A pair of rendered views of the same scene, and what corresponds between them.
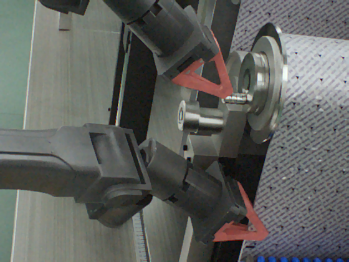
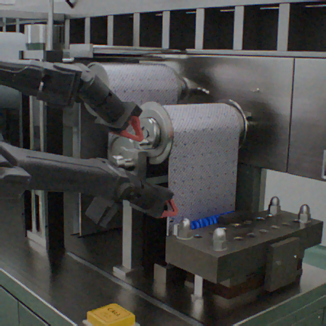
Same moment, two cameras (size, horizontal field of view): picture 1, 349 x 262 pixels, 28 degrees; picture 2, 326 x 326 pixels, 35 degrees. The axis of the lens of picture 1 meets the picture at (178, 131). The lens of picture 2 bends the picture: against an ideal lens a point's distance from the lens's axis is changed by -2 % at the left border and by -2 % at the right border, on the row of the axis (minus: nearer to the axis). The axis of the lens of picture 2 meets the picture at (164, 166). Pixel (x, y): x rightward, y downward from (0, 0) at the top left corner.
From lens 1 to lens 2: 0.58 m
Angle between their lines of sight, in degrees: 32
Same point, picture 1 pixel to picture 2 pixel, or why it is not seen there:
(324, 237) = (201, 207)
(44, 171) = (99, 175)
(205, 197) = (152, 191)
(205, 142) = not seen: hidden behind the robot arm
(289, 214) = (184, 196)
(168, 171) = (134, 179)
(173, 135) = not seen: hidden behind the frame
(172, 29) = (118, 104)
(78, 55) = not seen: outside the picture
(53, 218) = (34, 271)
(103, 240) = (71, 271)
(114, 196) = (126, 188)
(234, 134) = (142, 166)
